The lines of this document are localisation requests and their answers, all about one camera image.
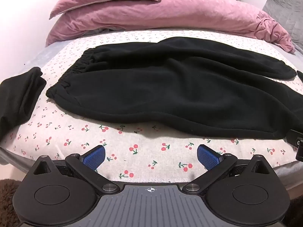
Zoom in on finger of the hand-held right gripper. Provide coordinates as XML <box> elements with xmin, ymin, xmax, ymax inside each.
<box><xmin>285</xmin><ymin>129</ymin><xmax>303</xmax><ymax>162</ymax></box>

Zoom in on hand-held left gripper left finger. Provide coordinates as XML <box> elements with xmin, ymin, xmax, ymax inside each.
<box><xmin>32</xmin><ymin>145</ymin><xmax>120</xmax><ymax>194</ymax></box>

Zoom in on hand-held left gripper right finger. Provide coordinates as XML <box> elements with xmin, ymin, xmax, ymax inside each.
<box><xmin>183</xmin><ymin>144</ymin><xmax>270</xmax><ymax>193</ymax></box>

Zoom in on black fleece pants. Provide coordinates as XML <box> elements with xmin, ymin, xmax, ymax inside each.
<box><xmin>45</xmin><ymin>37</ymin><xmax>303</xmax><ymax>140</ymax></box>

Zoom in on cherry print blanket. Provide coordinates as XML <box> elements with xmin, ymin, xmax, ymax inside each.
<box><xmin>0</xmin><ymin>30</ymin><xmax>303</xmax><ymax>182</ymax></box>

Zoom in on folded black garment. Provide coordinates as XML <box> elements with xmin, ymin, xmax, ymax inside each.
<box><xmin>0</xmin><ymin>67</ymin><xmax>47</xmax><ymax>140</ymax></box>

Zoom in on grey quilted pillow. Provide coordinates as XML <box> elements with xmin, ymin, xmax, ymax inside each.
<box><xmin>262</xmin><ymin>0</ymin><xmax>303</xmax><ymax>52</ymax></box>

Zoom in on pink duvet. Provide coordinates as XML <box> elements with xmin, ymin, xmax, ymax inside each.
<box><xmin>45</xmin><ymin>0</ymin><xmax>296</xmax><ymax>53</ymax></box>

